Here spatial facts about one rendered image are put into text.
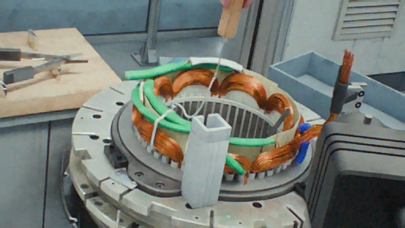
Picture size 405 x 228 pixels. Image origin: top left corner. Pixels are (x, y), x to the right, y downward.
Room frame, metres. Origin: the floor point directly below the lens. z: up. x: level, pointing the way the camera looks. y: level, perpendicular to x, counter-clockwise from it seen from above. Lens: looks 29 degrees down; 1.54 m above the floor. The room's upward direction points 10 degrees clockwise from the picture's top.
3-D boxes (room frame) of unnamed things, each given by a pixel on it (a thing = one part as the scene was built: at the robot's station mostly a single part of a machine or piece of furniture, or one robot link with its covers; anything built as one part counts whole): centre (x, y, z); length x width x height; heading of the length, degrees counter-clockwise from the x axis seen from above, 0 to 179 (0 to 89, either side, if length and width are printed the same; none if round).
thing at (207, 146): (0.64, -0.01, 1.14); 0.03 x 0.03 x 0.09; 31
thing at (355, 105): (0.71, -0.15, 1.20); 0.02 x 0.01 x 0.03; 113
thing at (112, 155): (0.68, 0.08, 1.10); 0.03 x 0.01 x 0.01; 31
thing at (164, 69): (0.80, 0.03, 1.15); 0.15 x 0.04 x 0.02; 121
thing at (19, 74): (0.84, 0.23, 1.09); 0.04 x 0.01 x 0.02; 139
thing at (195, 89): (0.83, 0.01, 1.12); 0.05 x 0.01 x 0.02; 121
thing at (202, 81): (0.83, 0.01, 1.12); 0.06 x 0.02 x 0.04; 121
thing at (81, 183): (0.71, 0.12, 1.05); 0.09 x 0.04 x 0.01; 31
